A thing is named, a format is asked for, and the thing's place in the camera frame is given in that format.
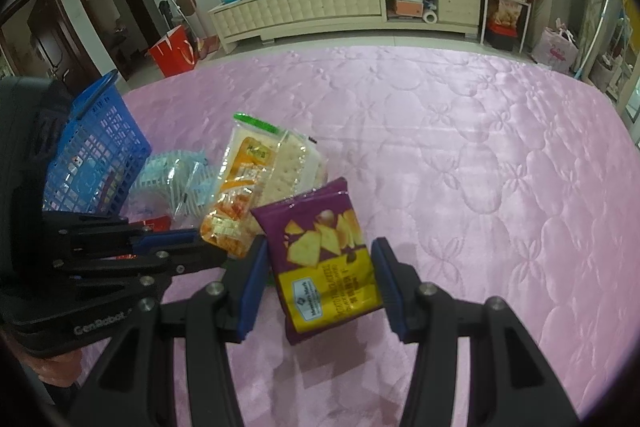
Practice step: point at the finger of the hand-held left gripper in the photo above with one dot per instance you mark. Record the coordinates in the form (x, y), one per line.
(190, 259)
(165, 239)

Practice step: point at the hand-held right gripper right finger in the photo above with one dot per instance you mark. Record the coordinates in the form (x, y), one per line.
(390, 292)

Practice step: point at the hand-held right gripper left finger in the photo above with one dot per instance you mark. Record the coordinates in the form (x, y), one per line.
(250, 292)

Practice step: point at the red snack packet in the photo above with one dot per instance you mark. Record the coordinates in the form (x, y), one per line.
(157, 223)

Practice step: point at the teal striped snack packet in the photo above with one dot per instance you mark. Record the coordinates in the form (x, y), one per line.
(200, 192)
(160, 172)

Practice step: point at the blue plastic basket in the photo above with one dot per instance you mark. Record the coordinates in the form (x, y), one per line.
(95, 157)

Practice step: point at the purple chip packet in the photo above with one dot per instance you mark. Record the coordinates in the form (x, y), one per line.
(320, 257)

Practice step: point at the clear cracker packet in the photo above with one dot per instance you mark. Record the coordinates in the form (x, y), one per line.
(250, 177)

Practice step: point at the person's left hand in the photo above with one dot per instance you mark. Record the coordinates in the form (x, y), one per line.
(57, 364)

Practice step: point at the dark wooden door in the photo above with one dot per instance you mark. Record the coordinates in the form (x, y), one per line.
(45, 37)

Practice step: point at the pink quilted mat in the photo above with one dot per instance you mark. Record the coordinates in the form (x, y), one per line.
(475, 157)

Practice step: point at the red paper bag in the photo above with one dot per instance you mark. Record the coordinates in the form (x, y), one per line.
(172, 54)

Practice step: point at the white broom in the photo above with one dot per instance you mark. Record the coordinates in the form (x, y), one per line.
(177, 9)

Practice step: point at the cream TV cabinet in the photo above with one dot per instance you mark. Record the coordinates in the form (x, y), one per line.
(310, 7)

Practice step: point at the white paper roll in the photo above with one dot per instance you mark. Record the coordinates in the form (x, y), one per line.
(430, 17)

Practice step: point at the orange box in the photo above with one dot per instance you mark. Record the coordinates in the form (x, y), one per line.
(407, 8)

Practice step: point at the pink shopping bag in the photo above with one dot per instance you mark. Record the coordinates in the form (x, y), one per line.
(555, 52)

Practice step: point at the brown round wall disc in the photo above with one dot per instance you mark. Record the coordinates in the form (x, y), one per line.
(187, 3)

